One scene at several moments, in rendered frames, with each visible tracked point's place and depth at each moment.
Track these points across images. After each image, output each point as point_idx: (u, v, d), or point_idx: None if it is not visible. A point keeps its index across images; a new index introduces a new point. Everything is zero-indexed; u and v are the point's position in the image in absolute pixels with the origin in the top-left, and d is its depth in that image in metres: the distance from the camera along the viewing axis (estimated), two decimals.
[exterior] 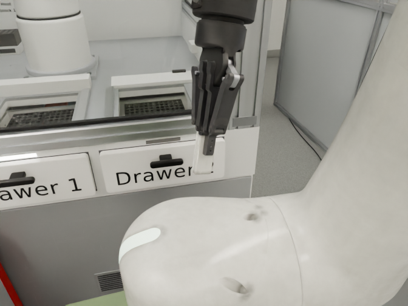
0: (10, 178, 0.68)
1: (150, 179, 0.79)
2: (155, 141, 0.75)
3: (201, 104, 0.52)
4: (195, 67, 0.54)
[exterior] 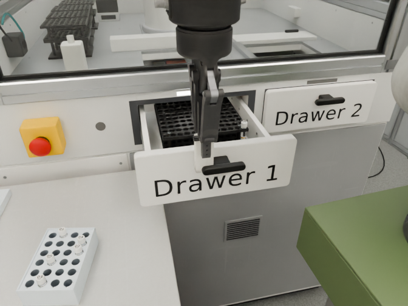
0: (216, 163, 0.55)
1: (304, 120, 0.82)
2: (314, 81, 0.79)
3: (195, 108, 0.50)
4: (190, 64, 0.51)
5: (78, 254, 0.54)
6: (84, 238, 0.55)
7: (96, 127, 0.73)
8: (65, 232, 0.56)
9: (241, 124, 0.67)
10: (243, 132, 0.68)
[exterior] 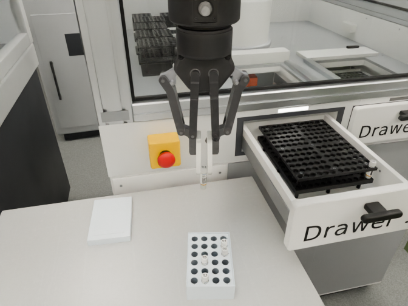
0: (373, 210, 0.55)
1: (384, 133, 0.91)
2: (396, 98, 0.87)
3: (197, 113, 0.49)
4: (166, 78, 0.46)
5: (225, 255, 0.62)
6: (227, 241, 0.63)
7: (205, 141, 0.81)
8: (207, 170, 0.56)
9: (370, 163, 0.68)
10: (371, 170, 0.68)
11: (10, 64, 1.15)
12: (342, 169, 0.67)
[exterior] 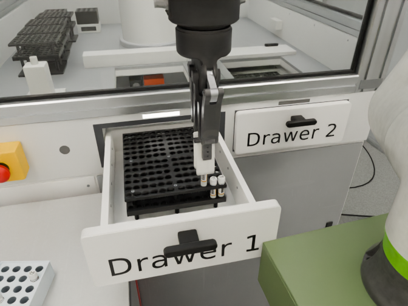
0: (181, 241, 0.45)
1: (277, 141, 0.81)
2: (286, 102, 0.77)
3: (194, 107, 0.50)
4: (190, 64, 0.51)
5: None
6: (36, 273, 0.53)
7: (60, 151, 0.71)
8: (212, 182, 0.57)
9: (218, 179, 0.58)
10: (221, 187, 0.58)
11: None
12: (184, 186, 0.57)
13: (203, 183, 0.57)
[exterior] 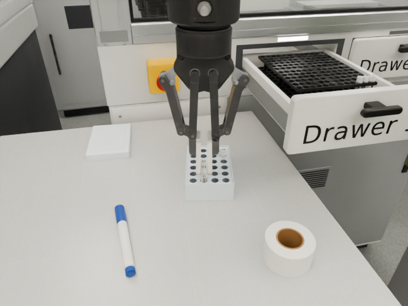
0: (373, 106, 0.55)
1: (384, 69, 0.90)
2: (396, 32, 0.87)
3: (197, 113, 0.49)
4: (166, 78, 0.46)
5: (357, 82, 0.67)
6: (226, 150, 0.63)
7: None
8: (366, 79, 0.67)
9: (370, 77, 0.67)
10: (371, 85, 0.68)
11: (8, 13, 1.15)
12: (342, 83, 0.67)
13: None
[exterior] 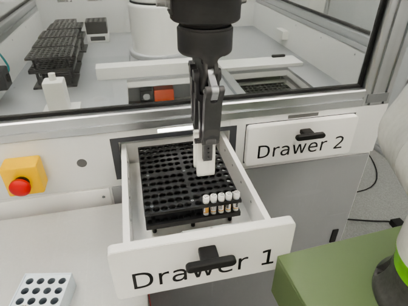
0: (202, 257, 0.48)
1: (286, 153, 0.83)
2: (295, 116, 0.80)
3: (195, 105, 0.51)
4: (190, 62, 0.51)
5: (218, 200, 0.60)
6: (203, 198, 0.59)
7: (77, 164, 0.74)
8: (227, 197, 0.59)
9: (233, 194, 0.60)
10: (236, 203, 0.61)
11: None
12: (201, 201, 0.60)
13: (220, 212, 0.61)
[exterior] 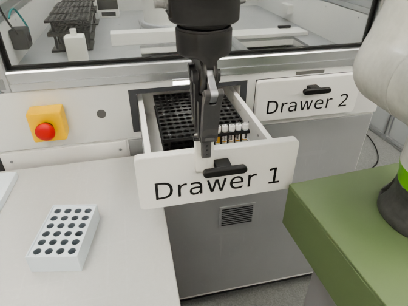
0: (217, 166, 0.54)
1: (293, 109, 0.87)
2: (303, 72, 0.84)
3: (195, 108, 0.50)
4: (190, 64, 0.51)
5: (229, 130, 0.66)
6: None
7: (97, 115, 0.78)
8: (237, 127, 0.66)
9: (242, 125, 0.67)
10: (245, 133, 0.67)
11: None
12: None
13: (231, 142, 0.68)
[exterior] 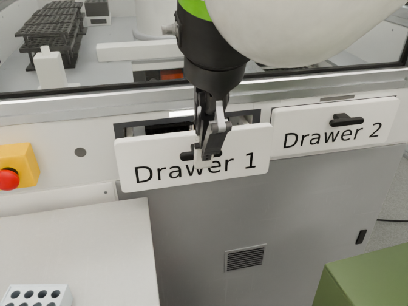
0: (193, 149, 0.57)
1: (316, 142, 0.72)
2: (328, 98, 0.69)
3: (198, 117, 0.48)
4: None
5: None
6: None
7: (75, 153, 0.63)
8: None
9: None
10: None
11: None
12: None
13: None
